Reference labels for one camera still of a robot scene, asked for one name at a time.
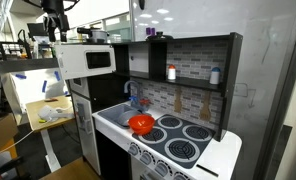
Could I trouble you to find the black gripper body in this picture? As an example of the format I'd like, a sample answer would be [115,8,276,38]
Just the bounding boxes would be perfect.
[41,0,71,22]

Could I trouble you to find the white toy microwave door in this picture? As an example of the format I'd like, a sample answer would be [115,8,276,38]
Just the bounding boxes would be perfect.
[55,43,117,81]

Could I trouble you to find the orange plastic bowl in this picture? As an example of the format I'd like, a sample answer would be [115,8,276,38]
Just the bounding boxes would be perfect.
[127,114,156,136]

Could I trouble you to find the grey stove knob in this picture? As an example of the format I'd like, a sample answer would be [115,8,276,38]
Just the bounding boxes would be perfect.
[172,171,189,180]
[154,160,170,177]
[128,143,140,156]
[139,151,152,165]

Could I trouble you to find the small grey stove burner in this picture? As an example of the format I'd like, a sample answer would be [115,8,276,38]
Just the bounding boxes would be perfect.
[157,115,183,130]
[181,124,213,142]

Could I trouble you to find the large grey stove burner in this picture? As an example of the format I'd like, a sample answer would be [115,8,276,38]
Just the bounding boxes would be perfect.
[137,128,168,145]
[163,137,201,163]

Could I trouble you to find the dark grey stove panel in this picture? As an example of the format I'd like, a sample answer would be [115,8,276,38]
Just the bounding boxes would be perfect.
[131,113,217,170]

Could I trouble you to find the white toy oven door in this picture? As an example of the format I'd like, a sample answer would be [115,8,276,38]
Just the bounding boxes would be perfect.
[130,156,172,180]

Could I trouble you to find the black monitor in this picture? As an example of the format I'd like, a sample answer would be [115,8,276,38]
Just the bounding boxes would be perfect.
[26,22,57,43]

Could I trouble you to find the steel saucepan with lid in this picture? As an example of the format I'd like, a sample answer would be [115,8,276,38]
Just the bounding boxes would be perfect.
[76,27,110,45]

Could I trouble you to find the grey shelf beam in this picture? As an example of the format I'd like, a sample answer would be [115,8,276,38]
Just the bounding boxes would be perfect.
[0,57,64,75]

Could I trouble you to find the white board panel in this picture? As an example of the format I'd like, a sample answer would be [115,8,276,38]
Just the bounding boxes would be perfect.
[1,68,71,116]

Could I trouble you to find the wooden desk white legs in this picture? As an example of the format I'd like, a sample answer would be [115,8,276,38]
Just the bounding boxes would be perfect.
[25,95,76,173]

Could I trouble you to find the white plastic device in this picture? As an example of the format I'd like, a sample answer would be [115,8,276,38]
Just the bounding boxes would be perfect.
[37,105,75,123]

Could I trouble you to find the grey toy faucet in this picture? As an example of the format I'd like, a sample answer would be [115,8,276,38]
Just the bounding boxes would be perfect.
[123,79,144,112]

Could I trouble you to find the grey sink basin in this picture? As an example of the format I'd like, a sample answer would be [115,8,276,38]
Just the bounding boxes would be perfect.
[97,103,152,130]

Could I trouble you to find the black pan lid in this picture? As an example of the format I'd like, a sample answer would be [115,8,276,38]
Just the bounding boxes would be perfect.
[146,31,174,42]

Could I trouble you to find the grey metal pot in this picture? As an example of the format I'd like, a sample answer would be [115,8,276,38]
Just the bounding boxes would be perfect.
[116,109,139,128]

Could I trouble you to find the white shaker orange cap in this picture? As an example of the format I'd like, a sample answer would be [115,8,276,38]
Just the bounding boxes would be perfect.
[167,64,177,81]

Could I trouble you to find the plain wooden spatula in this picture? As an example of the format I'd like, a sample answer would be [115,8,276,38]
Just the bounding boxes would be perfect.
[173,87,184,114]

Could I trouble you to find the toy kitchen unit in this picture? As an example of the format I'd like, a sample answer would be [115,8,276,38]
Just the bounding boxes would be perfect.
[62,32,244,180]

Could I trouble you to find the wooden table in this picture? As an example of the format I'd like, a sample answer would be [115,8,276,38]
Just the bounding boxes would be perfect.
[39,157,103,180]

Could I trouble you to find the white shaker blue cap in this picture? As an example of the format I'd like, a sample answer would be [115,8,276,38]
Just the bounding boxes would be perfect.
[209,66,222,85]

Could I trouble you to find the slotted wooden spatula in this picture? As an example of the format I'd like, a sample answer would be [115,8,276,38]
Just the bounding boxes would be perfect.
[199,91,213,122]

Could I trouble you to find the black wire rack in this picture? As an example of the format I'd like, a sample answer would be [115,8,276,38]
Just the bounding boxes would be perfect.
[0,41,33,61]

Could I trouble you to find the white cable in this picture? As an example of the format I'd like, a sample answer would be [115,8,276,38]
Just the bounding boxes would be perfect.
[0,128,36,158]

